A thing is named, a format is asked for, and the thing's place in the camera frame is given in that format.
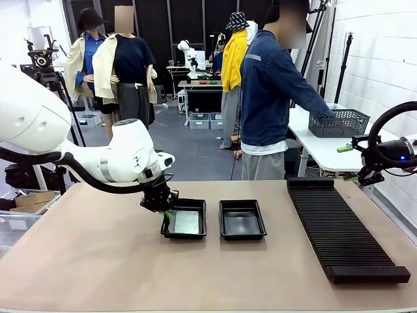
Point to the mannequin navy tee cream jacket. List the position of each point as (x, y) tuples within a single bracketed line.
[(130, 58)]

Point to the white table with leg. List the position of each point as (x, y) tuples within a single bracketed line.
[(39, 176)]

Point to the green circuit board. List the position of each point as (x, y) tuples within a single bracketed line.
[(187, 223)]

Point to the clear plastic storage bin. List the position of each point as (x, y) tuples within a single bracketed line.
[(216, 121), (198, 121)]

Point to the large clear plastic crate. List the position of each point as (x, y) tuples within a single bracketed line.
[(16, 228)]

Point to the black slotted board rack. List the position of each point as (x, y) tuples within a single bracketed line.
[(352, 251)]

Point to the white background desk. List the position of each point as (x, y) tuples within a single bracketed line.
[(176, 70)]

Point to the background table dark panel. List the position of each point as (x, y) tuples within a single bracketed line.
[(202, 98)]

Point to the low clear floor bin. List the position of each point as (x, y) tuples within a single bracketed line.
[(89, 120)]

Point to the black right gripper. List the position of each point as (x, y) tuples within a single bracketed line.
[(391, 151)]

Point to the black rectangular ESD tray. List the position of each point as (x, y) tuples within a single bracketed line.
[(202, 225), (241, 225)]

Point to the grey woven plastic basket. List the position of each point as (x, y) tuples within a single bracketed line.
[(345, 125)]

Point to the background person blue shirt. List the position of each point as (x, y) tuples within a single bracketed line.
[(217, 60)]

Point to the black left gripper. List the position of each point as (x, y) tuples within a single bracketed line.
[(158, 197)]

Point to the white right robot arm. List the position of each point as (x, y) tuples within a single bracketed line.
[(412, 153)]

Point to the white box under table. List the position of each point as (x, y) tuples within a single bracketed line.
[(182, 101)]

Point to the mannequin blue shirt black hat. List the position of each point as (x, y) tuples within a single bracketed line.
[(89, 49)]

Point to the person's right forearm denim sleeve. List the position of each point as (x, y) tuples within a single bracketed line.
[(317, 104)]

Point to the white table rounded corner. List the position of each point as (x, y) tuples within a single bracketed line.
[(325, 153)]

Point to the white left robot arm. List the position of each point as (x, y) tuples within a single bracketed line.
[(32, 114)]

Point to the brown cardboard box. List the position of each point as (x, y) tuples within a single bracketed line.
[(32, 200)]

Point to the thin black light stand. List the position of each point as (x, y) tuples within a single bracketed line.
[(343, 65)]

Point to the mannequin yellow top bucket hat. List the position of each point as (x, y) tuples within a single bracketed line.
[(233, 58)]

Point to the small white background robot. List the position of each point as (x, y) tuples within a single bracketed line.
[(189, 58)]

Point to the white hooded garment mannequin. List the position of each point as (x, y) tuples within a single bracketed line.
[(252, 31)]

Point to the black equipment bag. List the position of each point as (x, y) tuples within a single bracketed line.
[(19, 176)]

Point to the black camera tripod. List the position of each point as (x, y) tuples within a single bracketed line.
[(70, 107)]

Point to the dark plastic stool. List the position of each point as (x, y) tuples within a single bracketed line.
[(159, 94)]

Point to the black slanted stand poles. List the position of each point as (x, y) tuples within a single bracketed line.
[(314, 39)]

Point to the person in denim jacket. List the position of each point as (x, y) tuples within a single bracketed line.
[(267, 98)]

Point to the clear lidded plastic box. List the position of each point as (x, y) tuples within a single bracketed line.
[(337, 106)]

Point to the black stand with clamp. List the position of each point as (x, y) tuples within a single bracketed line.
[(327, 65)]

